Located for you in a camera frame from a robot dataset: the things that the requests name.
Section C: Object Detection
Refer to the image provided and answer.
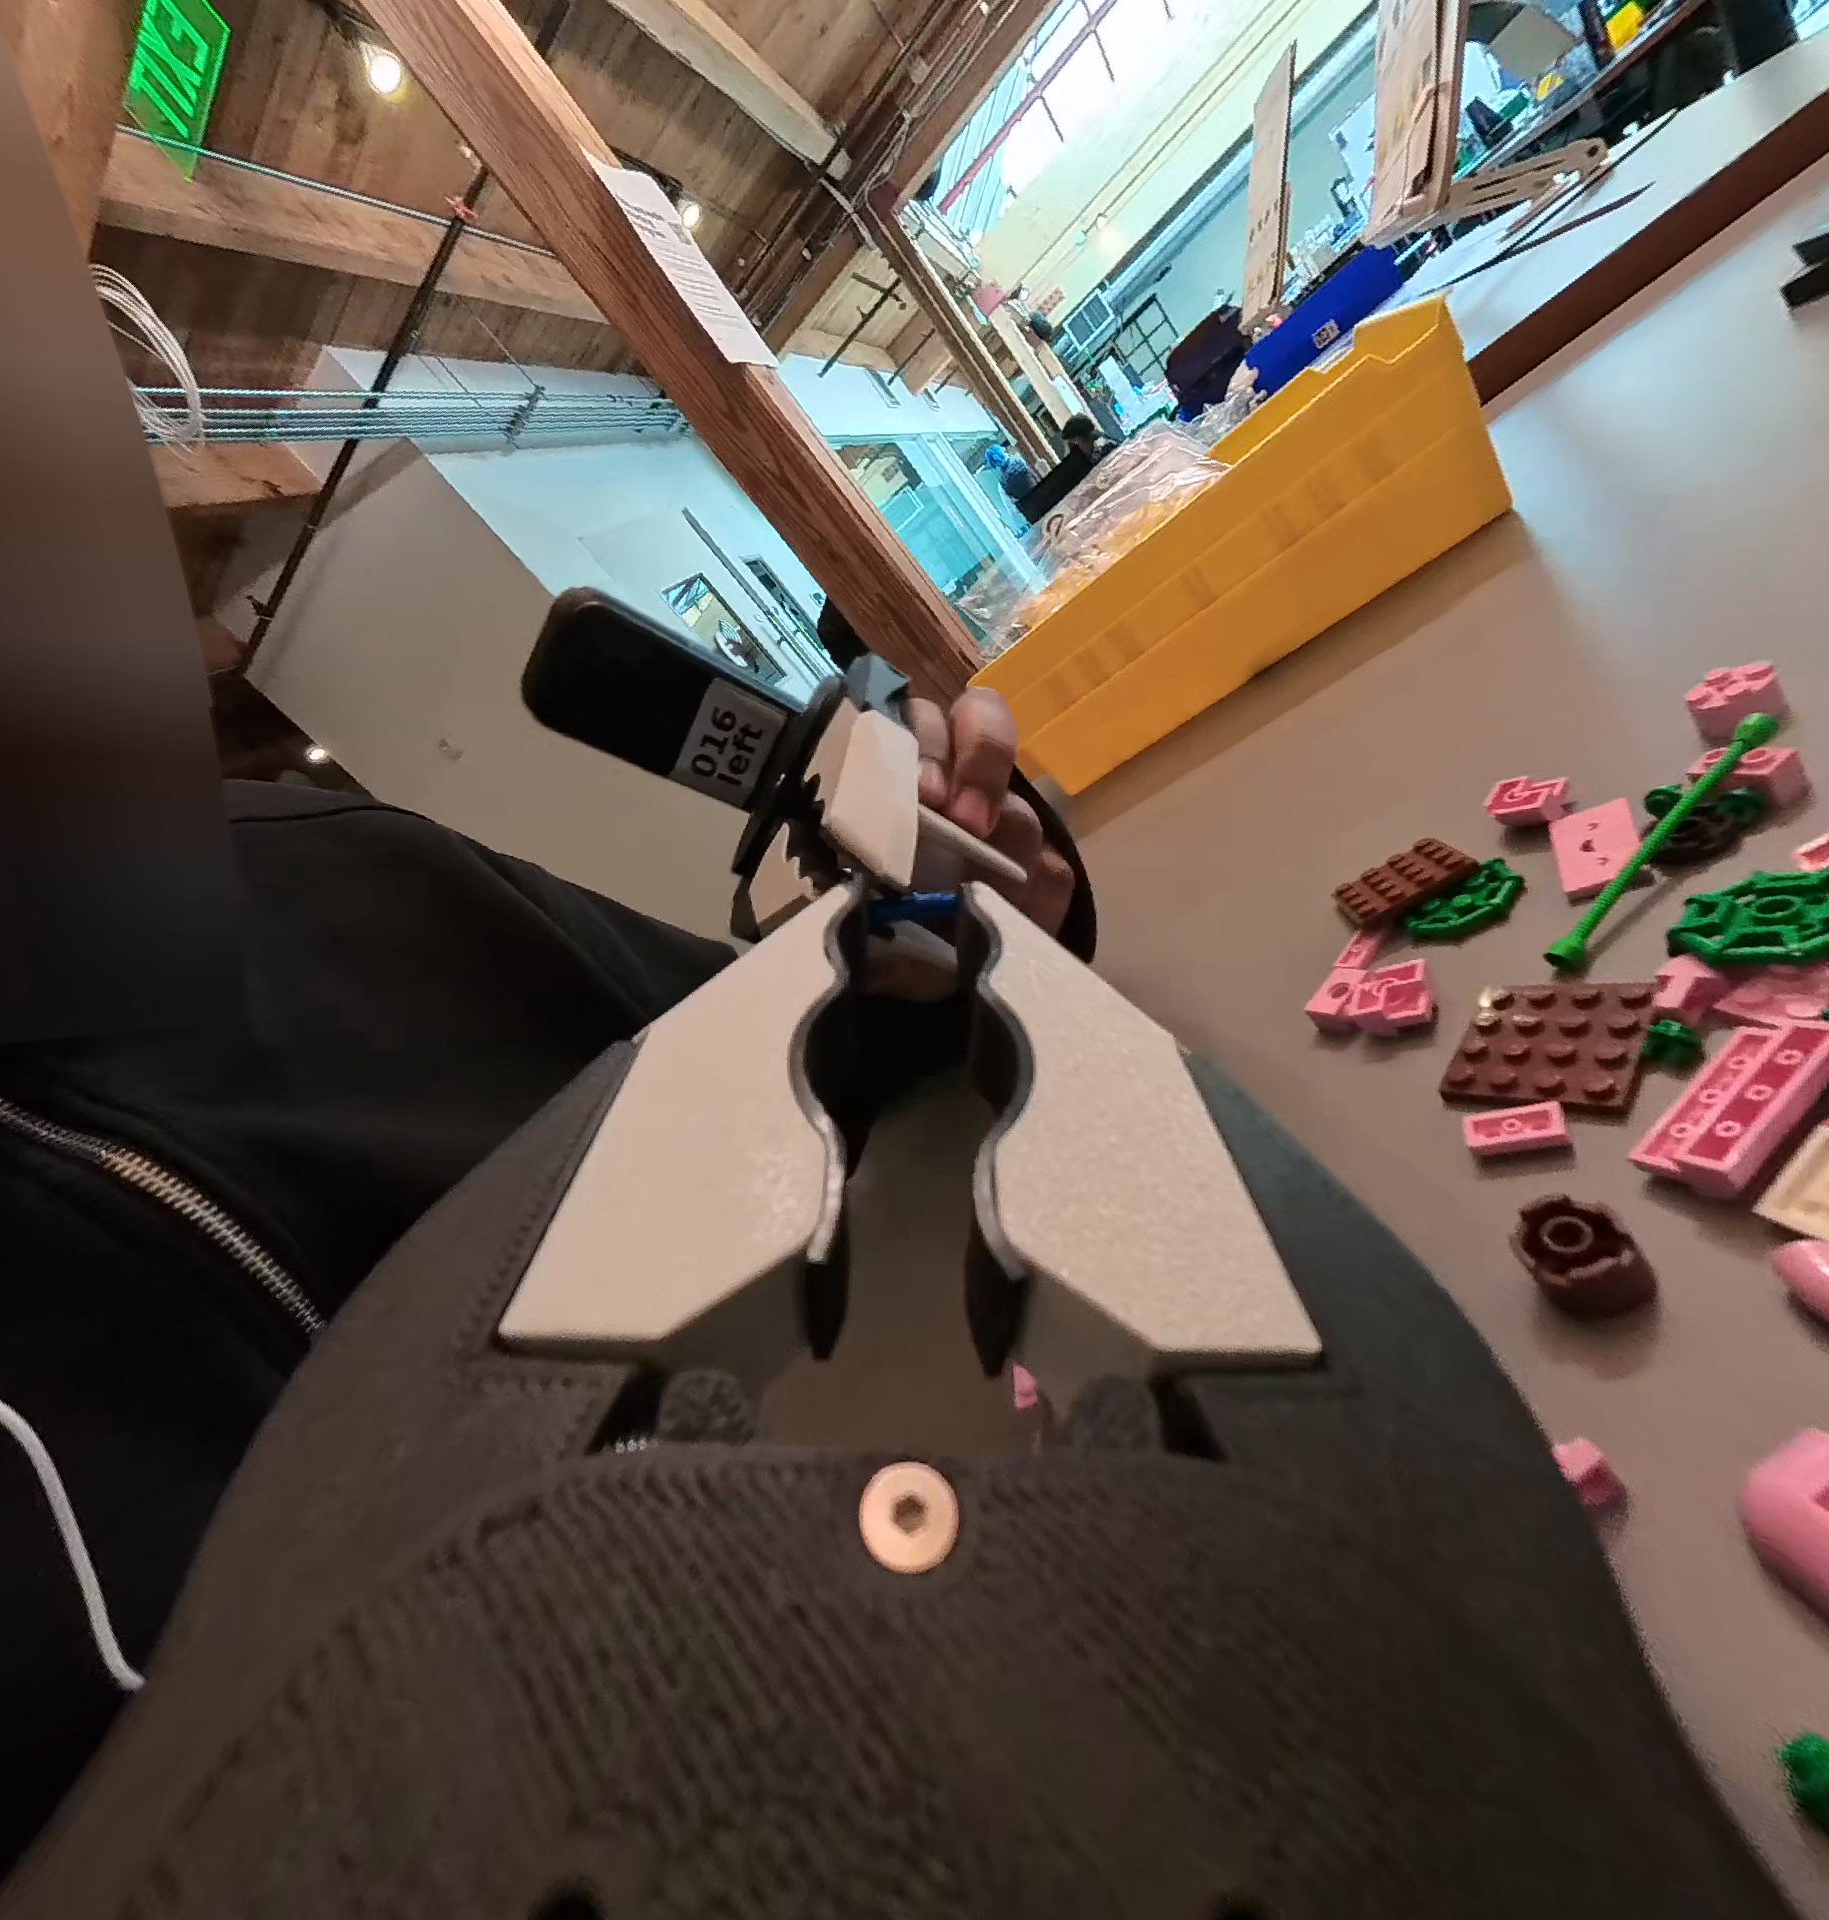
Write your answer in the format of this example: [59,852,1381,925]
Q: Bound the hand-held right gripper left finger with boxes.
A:
[495,884,873,1369]

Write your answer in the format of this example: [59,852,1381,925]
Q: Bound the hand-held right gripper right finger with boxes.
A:
[959,884,1329,1375]

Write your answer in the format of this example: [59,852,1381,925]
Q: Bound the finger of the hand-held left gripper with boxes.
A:
[736,840,861,947]
[821,711,1030,895]

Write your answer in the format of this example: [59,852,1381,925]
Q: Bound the person's left hand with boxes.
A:
[910,690,1081,933]

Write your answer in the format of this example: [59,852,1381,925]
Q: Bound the clear plastic bags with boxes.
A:
[975,420,1239,640]

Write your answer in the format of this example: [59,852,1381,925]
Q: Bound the brown studded plate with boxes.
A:
[1334,838,1482,930]
[1440,980,1663,1117]

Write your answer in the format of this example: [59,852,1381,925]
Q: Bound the white paper notice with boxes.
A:
[595,157,784,370]

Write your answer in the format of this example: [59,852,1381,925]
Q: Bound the brown round brick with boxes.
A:
[1511,1197,1660,1322]

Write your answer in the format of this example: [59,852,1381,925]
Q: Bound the green web piece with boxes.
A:
[1403,858,1527,946]
[1668,868,1829,974]

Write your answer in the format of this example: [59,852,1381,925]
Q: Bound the yellow storage bin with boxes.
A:
[966,297,1516,797]

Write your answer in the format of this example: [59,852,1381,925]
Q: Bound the pile of small toy bricks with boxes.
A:
[1304,661,1829,1847]

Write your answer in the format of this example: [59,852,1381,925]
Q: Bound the green ribbed rod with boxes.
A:
[1545,713,1785,971]

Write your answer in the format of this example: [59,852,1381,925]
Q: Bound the blue storage bin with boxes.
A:
[1245,244,1408,394]

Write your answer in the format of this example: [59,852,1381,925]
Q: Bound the white square plate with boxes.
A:
[1753,1125,1829,1264]

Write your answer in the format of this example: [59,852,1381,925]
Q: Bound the small cardboard panel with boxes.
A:
[1240,43,1301,320]

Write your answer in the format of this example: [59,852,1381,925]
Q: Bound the green exit sign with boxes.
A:
[121,0,235,148]

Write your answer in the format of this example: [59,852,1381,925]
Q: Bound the large cardboard panel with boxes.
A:
[1360,0,1614,250]

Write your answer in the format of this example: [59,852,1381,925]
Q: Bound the wooden post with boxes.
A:
[355,0,988,706]

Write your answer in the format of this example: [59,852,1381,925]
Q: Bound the white cable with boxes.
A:
[0,1380,148,1695]

